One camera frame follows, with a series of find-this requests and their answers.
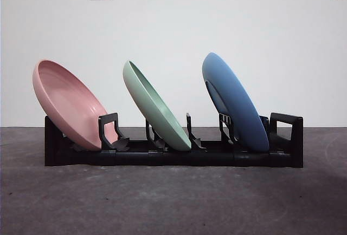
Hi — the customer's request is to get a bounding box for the green round plate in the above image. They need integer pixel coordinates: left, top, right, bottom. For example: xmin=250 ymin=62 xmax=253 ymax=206
xmin=122 ymin=60 xmax=192 ymax=151

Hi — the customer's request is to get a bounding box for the blue round plate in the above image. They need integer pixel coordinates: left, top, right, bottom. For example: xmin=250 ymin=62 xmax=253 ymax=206
xmin=202 ymin=52 xmax=270 ymax=152

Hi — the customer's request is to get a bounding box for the pink round plate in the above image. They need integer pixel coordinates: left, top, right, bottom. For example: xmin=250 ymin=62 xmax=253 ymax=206
xmin=32 ymin=59 xmax=120 ymax=152

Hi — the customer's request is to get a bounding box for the black plastic dish rack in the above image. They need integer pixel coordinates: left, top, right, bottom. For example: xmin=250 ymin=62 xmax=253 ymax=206
xmin=44 ymin=112 xmax=304 ymax=168

